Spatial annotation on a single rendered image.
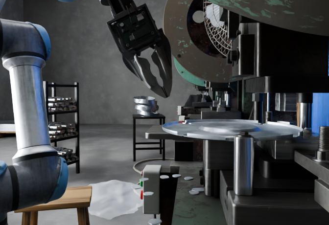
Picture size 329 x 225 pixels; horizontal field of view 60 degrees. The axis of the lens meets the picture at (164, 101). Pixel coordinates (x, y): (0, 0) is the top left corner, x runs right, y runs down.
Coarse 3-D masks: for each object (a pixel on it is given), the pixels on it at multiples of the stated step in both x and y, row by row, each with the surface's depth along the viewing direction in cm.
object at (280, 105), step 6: (276, 96) 61; (282, 96) 59; (288, 96) 58; (294, 96) 58; (276, 102) 61; (282, 102) 59; (288, 102) 58; (294, 102) 58; (276, 108) 61; (282, 108) 59; (288, 108) 58; (294, 108) 58
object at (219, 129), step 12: (192, 120) 74; (204, 120) 76; (216, 120) 76; (228, 120) 76; (240, 120) 75; (252, 120) 73; (168, 132) 56; (180, 132) 56; (192, 132) 56; (204, 132) 56; (216, 132) 56; (228, 132) 56; (252, 132) 56; (264, 132) 56; (276, 132) 56; (288, 132) 56; (300, 132) 52
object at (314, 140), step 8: (312, 136) 53; (264, 144) 61; (272, 144) 56; (280, 144) 54; (288, 144) 53; (296, 144) 53; (304, 144) 53; (312, 144) 53; (272, 152) 56; (280, 152) 54; (288, 152) 53
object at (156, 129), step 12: (156, 132) 58; (204, 144) 60; (216, 144) 57; (228, 144) 57; (204, 156) 60; (216, 156) 57; (228, 156) 57; (204, 168) 60; (216, 168) 57; (228, 168) 57; (204, 180) 59; (216, 180) 58; (216, 192) 58
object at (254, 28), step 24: (240, 24) 65; (264, 24) 53; (240, 48) 56; (264, 48) 53; (288, 48) 53; (312, 48) 52; (240, 72) 56; (264, 72) 53; (288, 72) 53; (312, 72) 53
